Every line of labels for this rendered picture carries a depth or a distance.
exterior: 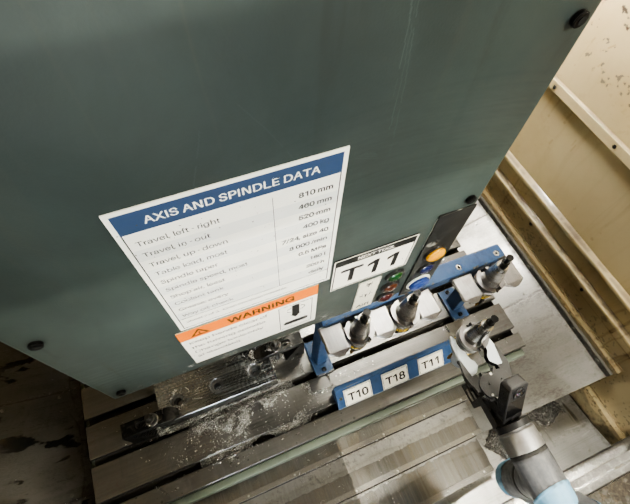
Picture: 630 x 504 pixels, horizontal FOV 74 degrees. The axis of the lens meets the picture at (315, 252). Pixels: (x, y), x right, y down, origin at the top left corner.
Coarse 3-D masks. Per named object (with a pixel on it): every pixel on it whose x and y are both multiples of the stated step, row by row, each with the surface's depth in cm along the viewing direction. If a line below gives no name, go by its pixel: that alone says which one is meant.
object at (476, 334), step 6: (474, 324) 86; (480, 324) 83; (468, 330) 87; (474, 330) 85; (480, 330) 83; (486, 330) 82; (468, 336) 87; (474, 336) 85; (480, 336) 84; (486, 336) 84; (468, 342) 88; (474, 342) 87; (480, 342) 86
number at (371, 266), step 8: (400, 248) 46; (384, 256) 46; (392, 256) 47; (400, 256) 47; (368, 264) 46; (376, 264) 47; (384, 264) 48; (392, 264) 49; (368, 272) 48; (376, 272) 49
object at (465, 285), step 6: (462, 276) 97; (468, 276) 97; (456, 282) 96; (462, 282) 96; (468, 282) 96; (474, 282) 96; (456, 288) 95; (462, 288) 95; (468, 288) 95; (474, 288) 95; (462, 294) 95; (468, 294) 95; (474, 294) 95; (480, 294) 95; (462, 300) 94; (468, 300) 94; (474, 300) 94
